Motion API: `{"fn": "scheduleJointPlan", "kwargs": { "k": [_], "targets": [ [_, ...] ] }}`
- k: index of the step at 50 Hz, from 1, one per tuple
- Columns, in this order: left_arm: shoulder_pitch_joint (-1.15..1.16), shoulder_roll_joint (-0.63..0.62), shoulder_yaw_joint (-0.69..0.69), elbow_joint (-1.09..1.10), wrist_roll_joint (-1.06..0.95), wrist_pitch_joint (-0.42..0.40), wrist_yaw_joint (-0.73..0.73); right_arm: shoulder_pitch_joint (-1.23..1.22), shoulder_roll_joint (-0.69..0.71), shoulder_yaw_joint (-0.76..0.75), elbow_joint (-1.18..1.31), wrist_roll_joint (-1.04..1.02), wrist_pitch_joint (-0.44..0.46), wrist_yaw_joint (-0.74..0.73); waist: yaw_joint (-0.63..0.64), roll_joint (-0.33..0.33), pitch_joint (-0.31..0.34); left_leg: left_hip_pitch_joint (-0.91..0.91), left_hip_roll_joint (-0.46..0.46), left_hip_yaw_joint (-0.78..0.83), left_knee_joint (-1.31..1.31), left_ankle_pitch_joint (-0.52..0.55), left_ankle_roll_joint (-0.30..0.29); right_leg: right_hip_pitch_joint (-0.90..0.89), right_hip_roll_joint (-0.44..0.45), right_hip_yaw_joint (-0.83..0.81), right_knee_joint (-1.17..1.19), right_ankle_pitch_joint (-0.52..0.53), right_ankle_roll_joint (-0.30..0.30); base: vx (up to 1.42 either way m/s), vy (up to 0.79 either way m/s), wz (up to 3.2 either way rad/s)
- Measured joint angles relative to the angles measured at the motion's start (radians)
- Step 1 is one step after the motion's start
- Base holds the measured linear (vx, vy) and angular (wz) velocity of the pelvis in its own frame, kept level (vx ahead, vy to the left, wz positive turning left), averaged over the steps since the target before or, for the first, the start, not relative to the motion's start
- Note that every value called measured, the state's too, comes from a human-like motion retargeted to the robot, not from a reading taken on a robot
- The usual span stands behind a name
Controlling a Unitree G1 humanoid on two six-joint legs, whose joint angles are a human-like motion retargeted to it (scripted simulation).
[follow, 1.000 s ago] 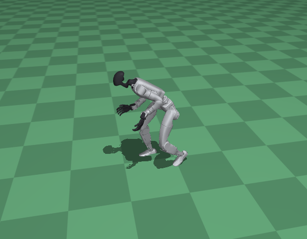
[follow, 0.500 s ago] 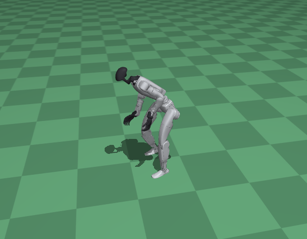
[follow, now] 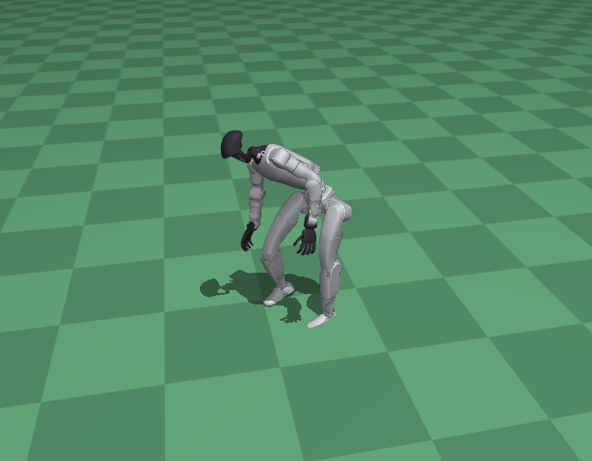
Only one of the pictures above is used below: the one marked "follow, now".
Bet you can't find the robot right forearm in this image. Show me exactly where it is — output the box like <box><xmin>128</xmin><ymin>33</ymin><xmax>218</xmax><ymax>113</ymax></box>
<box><xmin>248</xmin><ymin>188</ymin><xmax>262</xmax><ymax>229</ymax></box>

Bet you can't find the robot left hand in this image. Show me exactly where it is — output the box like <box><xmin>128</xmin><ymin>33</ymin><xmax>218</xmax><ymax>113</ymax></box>
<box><xmin>293</xmin><ymin>215</ymin><xmax>317</xmax><ymax>255</ymax></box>

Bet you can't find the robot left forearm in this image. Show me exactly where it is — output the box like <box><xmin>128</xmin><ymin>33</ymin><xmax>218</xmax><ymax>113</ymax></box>
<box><xmin>307</xmin><ymin>180</ymin><xmax>323</xmax><ymax>226</ymax></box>

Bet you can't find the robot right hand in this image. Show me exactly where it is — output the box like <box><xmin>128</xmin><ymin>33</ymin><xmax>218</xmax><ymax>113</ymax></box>
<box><xmin>241</xmin><ymin>221</ymin><xmax>256</xmax><ymax>252</ymax></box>

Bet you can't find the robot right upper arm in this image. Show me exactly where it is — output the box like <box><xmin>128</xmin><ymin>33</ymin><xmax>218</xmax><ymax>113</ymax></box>
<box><xmin>247</xmin><ymin>159</ymin><xmax>266</xmax><ymax>201</ymax></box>

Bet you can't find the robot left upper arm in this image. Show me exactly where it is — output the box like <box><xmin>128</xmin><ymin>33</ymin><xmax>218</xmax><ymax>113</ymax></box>
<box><xmin>268</xmin><ymin>148</ymin><xmax>322</xmax><ymax>187</ymax></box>

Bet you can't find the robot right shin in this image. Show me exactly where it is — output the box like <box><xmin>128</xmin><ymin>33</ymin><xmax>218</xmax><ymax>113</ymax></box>
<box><xmin>260</xmin><ymin>251</ymin><xmax>287</xmax><ymax>290</ymax></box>

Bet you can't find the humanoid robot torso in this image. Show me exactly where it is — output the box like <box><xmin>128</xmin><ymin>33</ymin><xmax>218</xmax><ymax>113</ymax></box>
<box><xmin>252</xmin><ymin>144</ymin><xmax>336</xmax><ymax>213</ymax></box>

